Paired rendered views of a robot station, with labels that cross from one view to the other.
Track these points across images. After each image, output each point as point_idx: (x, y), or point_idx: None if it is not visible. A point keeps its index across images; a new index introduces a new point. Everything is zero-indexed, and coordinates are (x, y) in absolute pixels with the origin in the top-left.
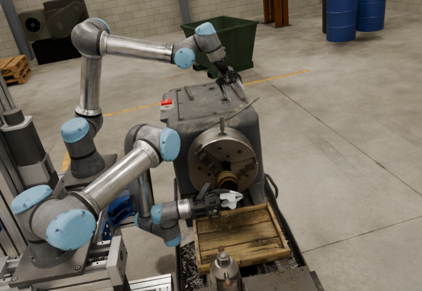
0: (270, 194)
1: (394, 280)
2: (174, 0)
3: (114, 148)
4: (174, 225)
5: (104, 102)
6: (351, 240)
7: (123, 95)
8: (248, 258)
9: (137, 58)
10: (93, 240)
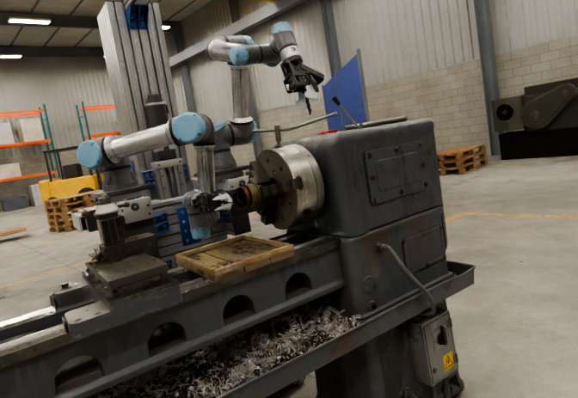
0: (426, 300)
1: None
2: None
3: (456, 245)
4: (193, 214)
5: (514, 202)
6: None
7: (545, 200)
8: (194, 262)
9: (226, 60)
10: (135, 191)
